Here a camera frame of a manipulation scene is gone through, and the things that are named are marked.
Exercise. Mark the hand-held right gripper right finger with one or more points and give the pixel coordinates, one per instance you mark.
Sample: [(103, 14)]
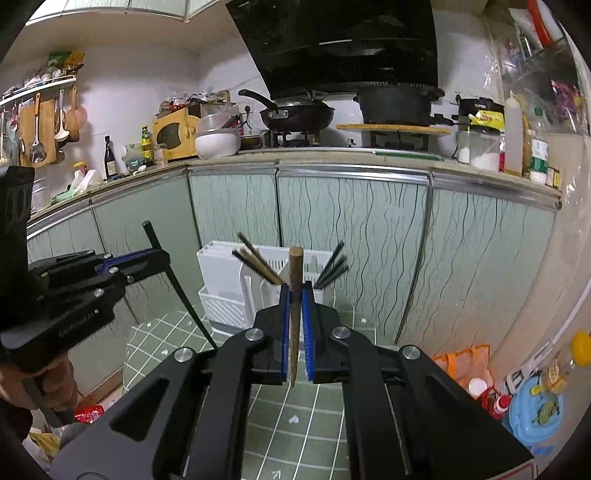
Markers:
[(308, 332)]

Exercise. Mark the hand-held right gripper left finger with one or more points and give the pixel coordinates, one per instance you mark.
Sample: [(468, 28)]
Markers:
[(284, 332)]

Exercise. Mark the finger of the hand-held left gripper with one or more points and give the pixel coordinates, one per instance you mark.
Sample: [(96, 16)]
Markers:
[(127, 262), (147, 272)]

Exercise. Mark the black chopstick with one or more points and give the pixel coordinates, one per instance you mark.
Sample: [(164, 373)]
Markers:
[(184, 295), (338, 275), (332, 261), (247, 263), (333, 271)]

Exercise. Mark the white grey utensil holder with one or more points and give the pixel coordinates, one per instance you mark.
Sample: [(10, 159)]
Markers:
[(221, 277)]

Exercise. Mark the person's left hand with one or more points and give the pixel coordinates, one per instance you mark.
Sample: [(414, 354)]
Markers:
[(57, 383)]

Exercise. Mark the olive wooden chopstick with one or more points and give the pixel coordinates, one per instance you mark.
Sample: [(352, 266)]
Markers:
[(254, 251)]

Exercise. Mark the white paper bag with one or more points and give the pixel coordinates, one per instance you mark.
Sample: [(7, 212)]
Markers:
[(87, 182)]

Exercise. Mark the green checked tablecloth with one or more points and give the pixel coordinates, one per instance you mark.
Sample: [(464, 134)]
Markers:
[(277, 434)]

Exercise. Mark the dark glass bottle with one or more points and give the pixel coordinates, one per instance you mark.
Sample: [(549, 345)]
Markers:
[(111, 161)]

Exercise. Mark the red packet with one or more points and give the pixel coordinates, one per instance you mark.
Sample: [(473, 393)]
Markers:
[(90, 414)]

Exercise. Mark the green glass bottle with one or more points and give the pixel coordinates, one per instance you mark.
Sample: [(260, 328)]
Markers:
[(147, 150)]

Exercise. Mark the green kitchen cabinet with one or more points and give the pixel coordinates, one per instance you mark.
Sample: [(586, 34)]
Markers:
[(369, 230)]

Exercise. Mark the yellow bread box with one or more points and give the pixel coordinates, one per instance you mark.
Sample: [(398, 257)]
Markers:
[(173, 136)]

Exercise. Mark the metal spatula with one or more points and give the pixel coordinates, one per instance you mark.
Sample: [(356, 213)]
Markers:
[(37, 150)]

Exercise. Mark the white bowl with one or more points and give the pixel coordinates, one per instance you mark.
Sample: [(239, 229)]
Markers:
[(217, 145)]

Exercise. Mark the metal ladle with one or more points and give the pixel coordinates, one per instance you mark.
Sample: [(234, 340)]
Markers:
[(61, 131)]

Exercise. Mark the orange bag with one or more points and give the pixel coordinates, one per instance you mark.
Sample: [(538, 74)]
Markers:
[(461, 369)]

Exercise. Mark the wooden cutting board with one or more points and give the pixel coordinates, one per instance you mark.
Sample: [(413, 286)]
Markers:
[(44, 120)]

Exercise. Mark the clear plastic container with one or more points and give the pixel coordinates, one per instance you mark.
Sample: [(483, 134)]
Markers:
[(217, 122)]

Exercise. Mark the gas stove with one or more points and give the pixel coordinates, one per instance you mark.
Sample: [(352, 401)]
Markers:
[(300, 138)]

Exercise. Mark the red capped bottle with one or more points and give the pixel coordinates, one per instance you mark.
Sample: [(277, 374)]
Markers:
[(502, 405)]

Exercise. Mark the black wok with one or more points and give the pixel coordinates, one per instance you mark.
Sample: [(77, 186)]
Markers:
[(295, 117)]

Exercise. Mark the black cooking pot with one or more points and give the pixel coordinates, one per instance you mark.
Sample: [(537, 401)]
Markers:
[(392, 106)]

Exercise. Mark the clear jar with white powder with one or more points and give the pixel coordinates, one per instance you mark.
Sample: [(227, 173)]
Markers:
[(485, 154)]

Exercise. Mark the yellow capped bottle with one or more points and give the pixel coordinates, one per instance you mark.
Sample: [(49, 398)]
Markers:
[(565, 364)]

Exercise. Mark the white pipe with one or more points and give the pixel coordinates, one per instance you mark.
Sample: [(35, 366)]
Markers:
[(568, 332)]

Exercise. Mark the white squeeze bottle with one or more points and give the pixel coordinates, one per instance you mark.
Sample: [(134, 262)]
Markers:
[(514, 138)]

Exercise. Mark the green labelled jar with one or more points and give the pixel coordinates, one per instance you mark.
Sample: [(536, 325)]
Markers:
[(539, 161)]

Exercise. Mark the black range hood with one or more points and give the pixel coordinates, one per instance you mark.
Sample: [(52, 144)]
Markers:
[(332, 41)]

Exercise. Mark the white wall rack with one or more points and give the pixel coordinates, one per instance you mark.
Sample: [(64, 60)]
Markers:
[(41, 87)]

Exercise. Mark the wall shelf with plastic cover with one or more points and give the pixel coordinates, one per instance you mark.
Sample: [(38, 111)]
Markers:
[(535, 69)]

